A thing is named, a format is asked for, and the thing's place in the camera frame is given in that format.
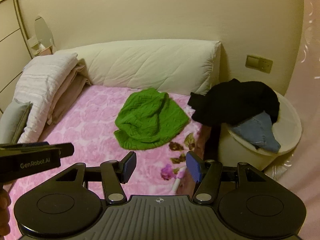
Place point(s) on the beige folded blanket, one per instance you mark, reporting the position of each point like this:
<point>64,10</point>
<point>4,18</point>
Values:
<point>72,90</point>

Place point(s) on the blue jeans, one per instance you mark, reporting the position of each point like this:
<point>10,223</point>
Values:
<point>257,132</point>

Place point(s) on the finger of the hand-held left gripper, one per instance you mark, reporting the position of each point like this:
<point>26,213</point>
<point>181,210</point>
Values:
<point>66,150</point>

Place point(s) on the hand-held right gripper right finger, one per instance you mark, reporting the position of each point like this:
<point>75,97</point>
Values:
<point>193,166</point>

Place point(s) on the pink floral blanket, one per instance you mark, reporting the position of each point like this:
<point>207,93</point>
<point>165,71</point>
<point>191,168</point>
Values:
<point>87,120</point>

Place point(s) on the white padded headboard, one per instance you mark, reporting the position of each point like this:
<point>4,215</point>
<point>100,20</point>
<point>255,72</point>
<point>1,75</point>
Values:
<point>150,62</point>

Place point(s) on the wall socket plate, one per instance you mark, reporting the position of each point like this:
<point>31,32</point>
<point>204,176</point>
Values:
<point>258,63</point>

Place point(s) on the pink curtain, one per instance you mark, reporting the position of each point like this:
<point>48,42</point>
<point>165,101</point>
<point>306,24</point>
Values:
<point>307,92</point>

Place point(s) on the small bedside table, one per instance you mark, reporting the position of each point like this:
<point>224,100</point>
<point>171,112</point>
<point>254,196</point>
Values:
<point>46,51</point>

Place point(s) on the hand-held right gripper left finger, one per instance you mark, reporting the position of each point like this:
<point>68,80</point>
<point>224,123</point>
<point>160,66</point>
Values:
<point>130,166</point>

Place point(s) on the black garment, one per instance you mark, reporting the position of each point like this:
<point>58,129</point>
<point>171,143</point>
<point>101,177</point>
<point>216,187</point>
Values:
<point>237,100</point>

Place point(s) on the grey pillow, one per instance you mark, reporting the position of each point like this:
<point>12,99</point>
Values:
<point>17,122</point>

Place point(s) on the white laundry basket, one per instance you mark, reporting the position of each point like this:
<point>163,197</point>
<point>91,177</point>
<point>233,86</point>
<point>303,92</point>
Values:
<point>287,135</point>

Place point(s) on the cream wardrobe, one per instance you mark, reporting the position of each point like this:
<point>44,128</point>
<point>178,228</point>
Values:
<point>10,42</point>

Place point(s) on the white folded quilt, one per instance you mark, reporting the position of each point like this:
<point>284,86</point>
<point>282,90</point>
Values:
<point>42,85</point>

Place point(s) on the person's left hand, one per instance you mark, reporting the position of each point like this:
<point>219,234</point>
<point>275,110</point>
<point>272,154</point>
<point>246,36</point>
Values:
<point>3,212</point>

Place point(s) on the green knitted sweater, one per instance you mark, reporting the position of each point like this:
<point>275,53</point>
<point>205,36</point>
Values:
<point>150,120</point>

